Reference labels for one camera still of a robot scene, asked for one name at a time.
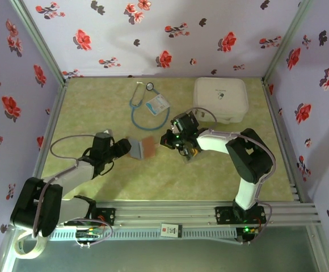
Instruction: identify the white zippered pouch case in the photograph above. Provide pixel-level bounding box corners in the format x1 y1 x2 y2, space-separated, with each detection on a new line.
192 76 250 124

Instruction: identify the black controller with green light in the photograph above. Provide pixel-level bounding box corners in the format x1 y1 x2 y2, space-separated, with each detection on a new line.
237 226 260 245

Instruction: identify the red and white label tag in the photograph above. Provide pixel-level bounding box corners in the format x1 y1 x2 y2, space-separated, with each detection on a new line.
160 223 182 239

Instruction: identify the aluminium corner post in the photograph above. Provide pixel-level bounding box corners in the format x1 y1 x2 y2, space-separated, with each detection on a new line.
9 0 70 84
261 0 315 83

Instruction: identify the aluminium mounting rail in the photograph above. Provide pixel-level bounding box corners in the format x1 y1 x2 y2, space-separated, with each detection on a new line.
7 199 323 229

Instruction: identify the white and blue packet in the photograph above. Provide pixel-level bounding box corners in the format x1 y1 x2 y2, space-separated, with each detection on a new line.
144 94 171 117

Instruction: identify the grey right arm cable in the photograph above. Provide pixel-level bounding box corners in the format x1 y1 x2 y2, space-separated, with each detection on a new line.
191 107 276 245

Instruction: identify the brown leather card holder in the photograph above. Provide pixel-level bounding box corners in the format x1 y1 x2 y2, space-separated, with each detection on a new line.
127 136 158 161

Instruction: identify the clear tape roll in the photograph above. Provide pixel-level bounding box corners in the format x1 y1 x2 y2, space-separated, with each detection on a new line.
14 232 48 260

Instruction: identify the grey looped base cable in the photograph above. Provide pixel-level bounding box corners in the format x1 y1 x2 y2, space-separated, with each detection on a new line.
75 218 113 249

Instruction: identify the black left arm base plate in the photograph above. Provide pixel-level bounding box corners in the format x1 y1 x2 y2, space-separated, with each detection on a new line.
91 207 117 227

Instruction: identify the slotted grey cable duct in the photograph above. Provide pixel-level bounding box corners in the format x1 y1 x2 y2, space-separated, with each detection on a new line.
44 228 238 242

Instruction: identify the green circuit board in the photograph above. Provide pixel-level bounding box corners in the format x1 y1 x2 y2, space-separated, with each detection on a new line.
75 226 103 240

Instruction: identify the blue stethoscope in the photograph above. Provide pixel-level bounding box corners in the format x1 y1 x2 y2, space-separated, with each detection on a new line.
129 81 171 132

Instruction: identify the aluminium side rail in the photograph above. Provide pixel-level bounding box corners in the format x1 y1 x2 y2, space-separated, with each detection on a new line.
32 80 70 182
261 79 305 203

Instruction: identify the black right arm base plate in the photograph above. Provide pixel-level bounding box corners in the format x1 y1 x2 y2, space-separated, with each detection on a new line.
214 206 267 226

